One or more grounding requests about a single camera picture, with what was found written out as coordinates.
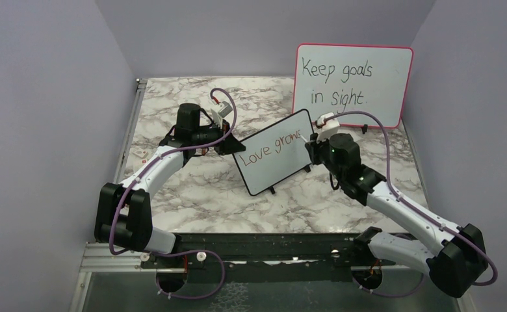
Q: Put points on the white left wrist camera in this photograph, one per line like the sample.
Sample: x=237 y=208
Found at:
x=219 y=111

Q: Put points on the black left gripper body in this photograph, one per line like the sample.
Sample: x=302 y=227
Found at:
x=217 y=133

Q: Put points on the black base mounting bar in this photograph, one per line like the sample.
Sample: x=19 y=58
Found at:
x=256 y=258

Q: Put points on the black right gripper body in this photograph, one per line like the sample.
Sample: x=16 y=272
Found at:
x=320 y=152

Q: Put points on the small white red card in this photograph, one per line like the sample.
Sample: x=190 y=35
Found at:
x=139 y=152

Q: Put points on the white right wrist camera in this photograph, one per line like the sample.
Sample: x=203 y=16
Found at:
x=327 y=125

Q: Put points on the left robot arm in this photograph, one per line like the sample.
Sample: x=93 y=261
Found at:
x=124 y=216

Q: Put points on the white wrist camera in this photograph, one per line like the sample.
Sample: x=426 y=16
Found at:
x=327 y=125
x=219 y=111

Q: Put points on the aluminium rail left table edge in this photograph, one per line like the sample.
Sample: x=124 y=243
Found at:
x=129 y=133

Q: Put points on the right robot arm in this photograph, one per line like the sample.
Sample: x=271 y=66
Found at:
x=452 y=256

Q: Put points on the large pink-framed whiteboard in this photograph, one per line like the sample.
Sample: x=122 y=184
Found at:
x=362 y=84

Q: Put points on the small black-framed whiteboard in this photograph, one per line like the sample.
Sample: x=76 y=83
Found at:
x=275 y=153

